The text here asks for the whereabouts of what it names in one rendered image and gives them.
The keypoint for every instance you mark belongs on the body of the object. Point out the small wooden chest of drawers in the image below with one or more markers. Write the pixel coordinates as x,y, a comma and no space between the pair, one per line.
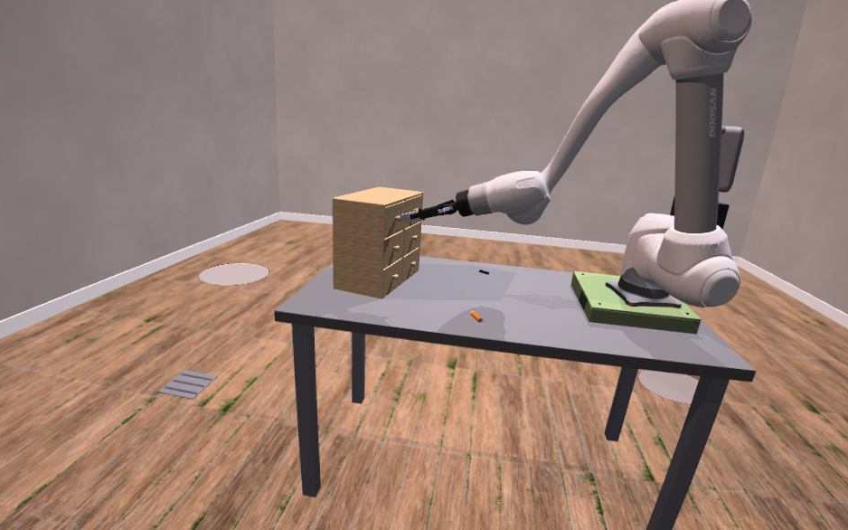
358,239

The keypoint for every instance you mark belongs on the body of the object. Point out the brown wooden drawer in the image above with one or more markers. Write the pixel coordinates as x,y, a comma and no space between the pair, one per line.
412,235
410,263
392,276
393,247
413,205
392,220

